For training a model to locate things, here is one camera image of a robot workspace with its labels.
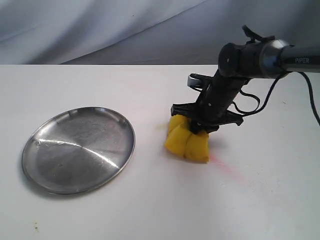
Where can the yellow sponge block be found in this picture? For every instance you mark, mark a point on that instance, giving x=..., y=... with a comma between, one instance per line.
x=181, y=142

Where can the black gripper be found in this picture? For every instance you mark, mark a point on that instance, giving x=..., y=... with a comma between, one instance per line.
x=210, y=110

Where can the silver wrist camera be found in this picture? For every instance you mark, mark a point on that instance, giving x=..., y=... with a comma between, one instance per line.
x=198, y=81

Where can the grey-white backdrop cloth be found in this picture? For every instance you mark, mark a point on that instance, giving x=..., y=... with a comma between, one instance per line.
x=145, y=32

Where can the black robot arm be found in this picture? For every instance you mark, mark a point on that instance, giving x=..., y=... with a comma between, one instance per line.
x=237, y=65

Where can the round stainless steel plate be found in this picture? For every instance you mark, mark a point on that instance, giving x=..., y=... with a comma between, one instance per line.
x=78, y=151

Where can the pale yellow liquid spill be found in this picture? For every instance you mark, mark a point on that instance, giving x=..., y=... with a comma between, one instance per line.
x=162, y=126

